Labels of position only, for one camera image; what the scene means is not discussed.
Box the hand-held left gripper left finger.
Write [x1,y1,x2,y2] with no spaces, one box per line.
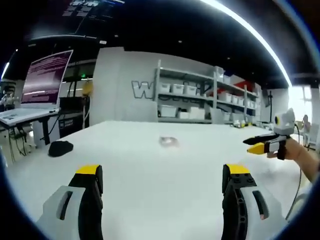
[35,164,104,240]

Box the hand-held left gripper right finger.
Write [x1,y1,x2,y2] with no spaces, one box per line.
[221,163,288,240]

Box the clear resealable bag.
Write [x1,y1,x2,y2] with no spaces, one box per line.
[157,136,181,148]

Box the person's right hand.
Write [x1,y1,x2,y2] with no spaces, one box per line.
[266,138,305,161]

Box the black cloth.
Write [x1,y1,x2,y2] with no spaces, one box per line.
[47,141,74,158]

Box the grey metal shelving rack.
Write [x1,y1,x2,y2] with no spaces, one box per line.
[154,59,262,125]

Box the row of white storage bins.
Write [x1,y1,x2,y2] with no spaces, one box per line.
[159,82,197,96]

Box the white standing desk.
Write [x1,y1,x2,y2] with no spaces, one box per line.
[0,101,62,148]

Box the ceiling light strip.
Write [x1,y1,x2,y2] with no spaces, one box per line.
[199,0,293,87]

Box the yellow hanging device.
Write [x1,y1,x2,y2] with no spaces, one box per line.
[82,77,95,99]

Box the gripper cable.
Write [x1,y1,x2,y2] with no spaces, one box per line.
[284,122,307,221]

